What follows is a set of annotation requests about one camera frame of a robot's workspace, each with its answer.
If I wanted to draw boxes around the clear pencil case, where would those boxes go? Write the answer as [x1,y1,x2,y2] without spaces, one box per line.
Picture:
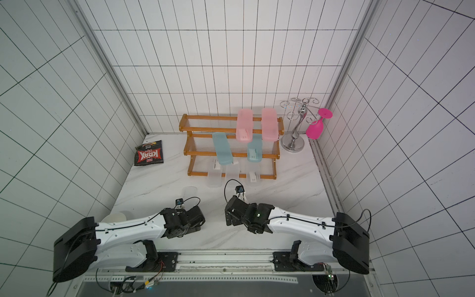
[246,162,261,186]
[206,158,223,188]
[225,161,241,181]
[182,186,198,199]

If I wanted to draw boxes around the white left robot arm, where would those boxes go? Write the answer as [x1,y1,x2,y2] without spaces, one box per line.
[53,205,205,283]

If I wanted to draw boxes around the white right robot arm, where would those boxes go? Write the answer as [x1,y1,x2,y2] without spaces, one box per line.
[225,196,370,275]

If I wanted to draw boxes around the wooden three-tier shelf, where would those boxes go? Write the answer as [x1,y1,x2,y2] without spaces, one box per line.
[179,114,285,179]

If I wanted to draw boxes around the black red snack bag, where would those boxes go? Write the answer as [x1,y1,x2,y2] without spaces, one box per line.
[134,141,164,166]

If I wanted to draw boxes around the chrome glass holder stand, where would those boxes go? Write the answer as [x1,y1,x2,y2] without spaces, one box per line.
[280,97,320,153]

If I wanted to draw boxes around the pink plastic wine glass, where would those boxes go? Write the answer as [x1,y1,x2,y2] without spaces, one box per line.
[306,108,333,140]

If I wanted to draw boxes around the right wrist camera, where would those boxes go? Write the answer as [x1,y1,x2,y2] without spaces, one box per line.
[235,185,245,197]

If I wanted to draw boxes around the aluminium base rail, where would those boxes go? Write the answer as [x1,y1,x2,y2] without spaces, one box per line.
[73,250,359,292]

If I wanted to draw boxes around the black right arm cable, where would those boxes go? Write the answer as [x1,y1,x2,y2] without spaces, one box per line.
[223,179,372,233]

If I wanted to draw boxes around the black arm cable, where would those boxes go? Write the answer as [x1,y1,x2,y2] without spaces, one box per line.
[46,196,202,297]
[223,179,372,233]

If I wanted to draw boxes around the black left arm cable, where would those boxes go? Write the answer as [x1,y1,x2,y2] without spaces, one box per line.
[46,196,202,297]

